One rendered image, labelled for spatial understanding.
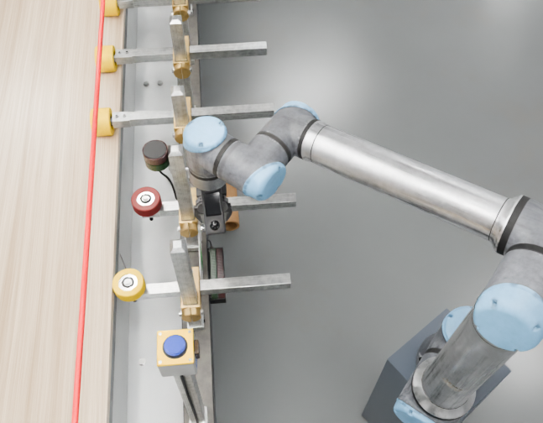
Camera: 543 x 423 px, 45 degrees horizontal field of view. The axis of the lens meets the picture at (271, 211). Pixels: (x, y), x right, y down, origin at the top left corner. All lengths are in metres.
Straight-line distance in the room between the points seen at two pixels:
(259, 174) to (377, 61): 2.19
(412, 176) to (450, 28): 2.45
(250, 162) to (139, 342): 0.81
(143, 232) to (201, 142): 0.81
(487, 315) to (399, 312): 1.53
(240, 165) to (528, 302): 0.59
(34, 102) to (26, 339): 0.76
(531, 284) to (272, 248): 1.73
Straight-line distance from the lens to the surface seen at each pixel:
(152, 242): 2.10
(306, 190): 2.92
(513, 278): 1.17
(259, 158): 1.33
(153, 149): 1.59
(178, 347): 1.28
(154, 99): 2.44
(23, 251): 1.85
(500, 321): 1.17
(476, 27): 3.74
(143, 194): 1.85
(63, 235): 1.84
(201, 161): 1.38
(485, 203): 1.26
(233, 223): 2.81
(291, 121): 1.39
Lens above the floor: 2.43
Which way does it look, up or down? 58 degrees down
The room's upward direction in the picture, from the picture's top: 1 degrees clockwise
